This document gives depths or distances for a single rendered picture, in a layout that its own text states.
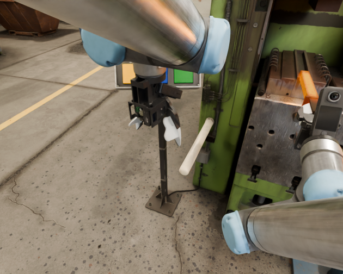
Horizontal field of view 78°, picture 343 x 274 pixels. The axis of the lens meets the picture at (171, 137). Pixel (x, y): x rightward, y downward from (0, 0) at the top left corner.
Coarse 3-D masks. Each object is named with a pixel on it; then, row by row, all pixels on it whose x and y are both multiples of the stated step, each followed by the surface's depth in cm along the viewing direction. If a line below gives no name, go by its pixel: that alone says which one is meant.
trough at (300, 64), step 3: (297, 51) 111; (300, 51) 110; (303, 51) 110; (297, 54) 110; (300, 54) 110; (303, 54) 108; (297, 57) 106; (300, 57) 106; (303, 57) 105; (300, 60) 102; (303, 60) 102; (300, 63) 99; (303, 63) 99; (306, 63) 95; (300, 66) 95; (303, 66) 95; (306, 66) 93; (300, 69) 93; (303, 69) 93; (306, 69) 92
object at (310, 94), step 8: (304, 72) 83; (304, 80) 74; (312, 80) 75; (304, 88) 70; (312, 88) 68; (304, 96) 67; (312, 96) 61; (304, 104) 62; (312, 104) 57; (312, 112) 54
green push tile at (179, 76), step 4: (176, 72) 82; (180, 72) 82; (184, 72) 82; (188, 72) 82; (192, 72) 83; (176, 76) 83; (180, 76) 83; (184, 76) 83; (188, 76) 83; (192, 76) 83; (176, 80) 83; (180, 80) 83; (184, 80) 83; (188, 80) 83; (192, 80) 83
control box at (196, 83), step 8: (120, 64) 82; (120, 72) 83; (168, 72) 83; (120, 80) 83; (168, 80) 83; (200, 80) 84; (120, 88) 84; (128, 88) 84; (184, 88) 87; (192, 88) 87
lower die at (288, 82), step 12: (288, 60) 101; (312, 60) 100; (276, 72) 91; (288, 72) 88; (312, 72) 88; (276, 84) 87; (288, 84) 85; (300, 84) 83; (324, 84) 80; (288, 96) 87; (300, 96) 86
